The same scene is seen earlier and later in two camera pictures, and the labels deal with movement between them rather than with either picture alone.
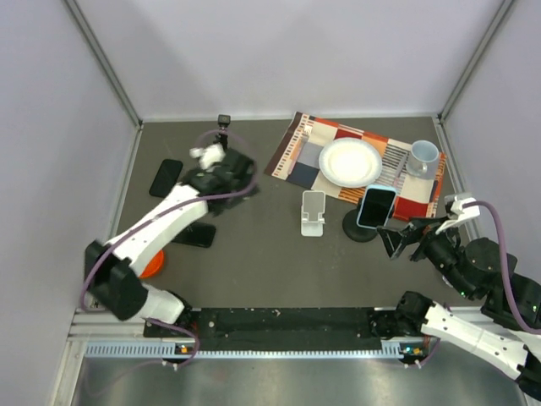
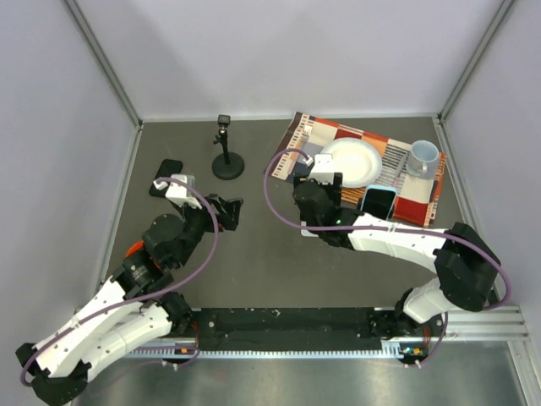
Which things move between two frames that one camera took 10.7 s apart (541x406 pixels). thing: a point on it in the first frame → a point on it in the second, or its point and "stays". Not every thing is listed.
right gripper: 394,240 → 334,189
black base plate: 315,329 stays
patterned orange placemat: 297,160 stays
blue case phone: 376,206 stays
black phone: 166,178 stays
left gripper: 237,199 → 230,219
